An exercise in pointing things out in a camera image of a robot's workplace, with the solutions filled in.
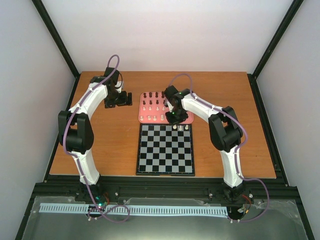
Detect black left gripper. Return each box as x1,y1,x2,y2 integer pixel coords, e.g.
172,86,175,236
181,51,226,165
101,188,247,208
104,90,133,109

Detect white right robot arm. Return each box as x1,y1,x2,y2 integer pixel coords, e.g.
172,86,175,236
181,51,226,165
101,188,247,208
164,85,243,188

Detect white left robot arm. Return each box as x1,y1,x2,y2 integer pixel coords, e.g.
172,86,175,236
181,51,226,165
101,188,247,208
58,67,133,202

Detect white pawn row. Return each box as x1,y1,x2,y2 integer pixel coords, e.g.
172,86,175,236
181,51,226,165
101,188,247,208
141,106,166,112

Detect black pawn row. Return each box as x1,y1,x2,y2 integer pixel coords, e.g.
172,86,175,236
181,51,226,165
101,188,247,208
142,99,166,106

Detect pink piece tray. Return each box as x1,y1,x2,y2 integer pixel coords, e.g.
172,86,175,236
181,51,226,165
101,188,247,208
138,92,195,124

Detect black and grey chessboard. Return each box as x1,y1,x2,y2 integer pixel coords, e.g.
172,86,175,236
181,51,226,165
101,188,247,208
136,123,196,177

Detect black piece back row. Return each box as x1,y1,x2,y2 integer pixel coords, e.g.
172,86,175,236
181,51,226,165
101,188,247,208
140,91,165,99

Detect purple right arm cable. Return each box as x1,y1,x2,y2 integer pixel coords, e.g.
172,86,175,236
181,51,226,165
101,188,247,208
167,73,270,223

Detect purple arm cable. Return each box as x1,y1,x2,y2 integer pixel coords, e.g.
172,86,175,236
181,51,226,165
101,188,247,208
167,73,270,223
62,54,131,223

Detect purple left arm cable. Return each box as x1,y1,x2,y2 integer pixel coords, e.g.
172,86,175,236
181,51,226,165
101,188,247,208
62,54,131,223

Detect black aluminium frame rail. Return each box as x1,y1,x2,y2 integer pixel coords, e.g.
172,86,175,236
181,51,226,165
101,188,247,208
31,175,300,202

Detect light blue cable duct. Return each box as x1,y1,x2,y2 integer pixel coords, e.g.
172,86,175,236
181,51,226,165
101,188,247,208
38,203,228,218

